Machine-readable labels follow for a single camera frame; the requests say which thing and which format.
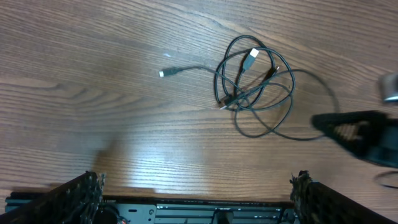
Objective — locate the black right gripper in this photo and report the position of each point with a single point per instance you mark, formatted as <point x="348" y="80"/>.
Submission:
<point x="368" y="134"/>

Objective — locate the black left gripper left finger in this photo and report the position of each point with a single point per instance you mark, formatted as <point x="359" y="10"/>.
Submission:
<point x="73" y="202"/>

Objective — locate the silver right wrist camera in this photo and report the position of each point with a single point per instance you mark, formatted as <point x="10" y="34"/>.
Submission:
<point x="388" y="88"/>

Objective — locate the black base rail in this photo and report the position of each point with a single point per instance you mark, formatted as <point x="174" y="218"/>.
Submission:
<point x="114" y="209"/>

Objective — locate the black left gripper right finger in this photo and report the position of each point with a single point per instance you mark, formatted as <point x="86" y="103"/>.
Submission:
<point x="315" y="203"/>

